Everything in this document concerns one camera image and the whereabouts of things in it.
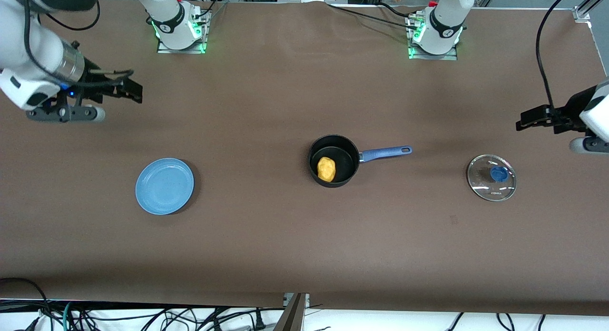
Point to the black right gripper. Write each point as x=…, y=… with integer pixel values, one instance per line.
x=96, y=82

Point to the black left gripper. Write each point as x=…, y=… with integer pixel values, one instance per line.
x=570, y=107

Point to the glass lid with blue knob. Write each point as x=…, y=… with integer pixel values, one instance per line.
x=480, y=184

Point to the yellow potato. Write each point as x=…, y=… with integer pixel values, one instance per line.
x=326, y=169

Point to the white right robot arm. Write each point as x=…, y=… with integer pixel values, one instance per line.
x=28, y=50

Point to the blue round plate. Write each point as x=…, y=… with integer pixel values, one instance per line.
x=164, y=186

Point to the brown table cover mat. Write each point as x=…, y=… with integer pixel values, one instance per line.
x=266, y=236

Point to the black power plug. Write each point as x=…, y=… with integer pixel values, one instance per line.
x=259, y=320

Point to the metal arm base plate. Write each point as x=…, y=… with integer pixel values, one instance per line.
x=449, y=56
x=164, y=48

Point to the aluminium frame profile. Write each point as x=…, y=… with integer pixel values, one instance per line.
x=587, y=5

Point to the grey metal post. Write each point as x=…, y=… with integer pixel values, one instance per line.
x=291, y=316

